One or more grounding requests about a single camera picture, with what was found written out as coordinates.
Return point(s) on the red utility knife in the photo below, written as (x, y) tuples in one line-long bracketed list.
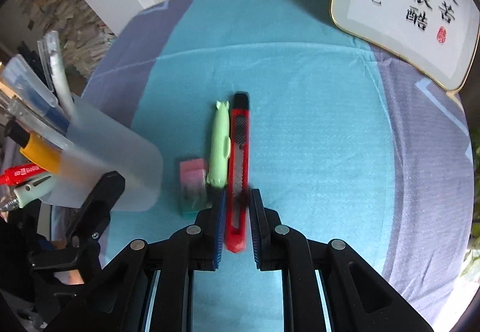
[(238, 152)]

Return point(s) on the grey green pen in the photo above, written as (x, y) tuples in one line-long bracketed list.
[(33, 188)]

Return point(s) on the framed calligraphy board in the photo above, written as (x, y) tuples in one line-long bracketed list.
[(393, 36)]

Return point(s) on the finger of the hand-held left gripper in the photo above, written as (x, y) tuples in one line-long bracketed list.
[(101, 200)]

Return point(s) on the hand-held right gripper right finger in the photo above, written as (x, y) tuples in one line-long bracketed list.
[(257, 227)]

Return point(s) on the pink green eraser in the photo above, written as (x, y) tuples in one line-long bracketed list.
[(193, 178)]

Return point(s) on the tall pile of worn books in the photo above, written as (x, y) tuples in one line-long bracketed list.
[(75, 28)]

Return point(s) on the white pen with clear cap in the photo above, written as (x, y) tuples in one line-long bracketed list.
[(62, 84)]

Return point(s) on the translucent white plastic cup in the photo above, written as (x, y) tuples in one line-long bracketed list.
[(112, 155)]

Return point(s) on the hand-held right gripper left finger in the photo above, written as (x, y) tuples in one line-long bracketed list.
[(220, 227)]

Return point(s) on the blue grey patchwork tablecloth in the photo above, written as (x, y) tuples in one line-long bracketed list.
[(300, 92)]

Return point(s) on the clear barrel pen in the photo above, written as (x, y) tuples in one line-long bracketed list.
[(33, 122)]

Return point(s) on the light green pen-shaped cutter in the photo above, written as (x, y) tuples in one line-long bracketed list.
[(219, 152)]

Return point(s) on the red pen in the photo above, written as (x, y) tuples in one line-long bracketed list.
[(22, 172)]

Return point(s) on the yellow black pen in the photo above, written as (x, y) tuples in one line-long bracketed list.
[(42, 154)]

